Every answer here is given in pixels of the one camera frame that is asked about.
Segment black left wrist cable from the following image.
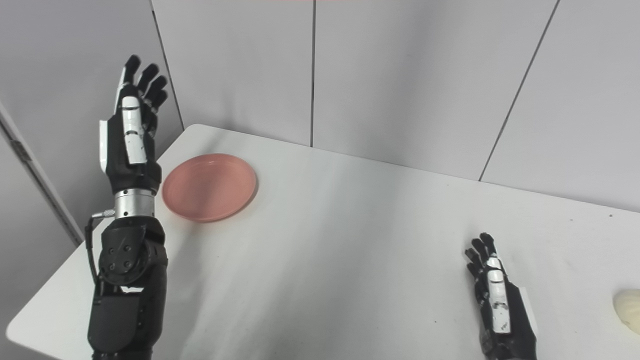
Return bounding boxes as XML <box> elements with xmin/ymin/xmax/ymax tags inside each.
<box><xmin>83</xmin><ymin>209</ymin><xmax>117</xmax><ymax>288</ymax></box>

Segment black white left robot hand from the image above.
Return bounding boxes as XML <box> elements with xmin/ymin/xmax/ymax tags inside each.
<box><xmin>98</xmin><ymin>54</ymin><xmax>169</xmax><ymax>194</ymax></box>

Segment pink round plate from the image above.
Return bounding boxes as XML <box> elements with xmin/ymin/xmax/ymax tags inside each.
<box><xmin>161</xmin><ymin>153</ymin><xmax>258</xmax><ymax>223</ymax></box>

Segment white steamed bun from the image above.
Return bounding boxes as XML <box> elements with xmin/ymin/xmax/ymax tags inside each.
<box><xmin>613</xmin><ymin>288</ymin><xmax>640</xmax><ymax>336</ymax></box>

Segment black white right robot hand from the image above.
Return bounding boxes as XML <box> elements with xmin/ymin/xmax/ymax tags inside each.
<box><xmin>464</xmin><ymin>232</ymin><xmax>539</xmax><ymax>360</ymax></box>

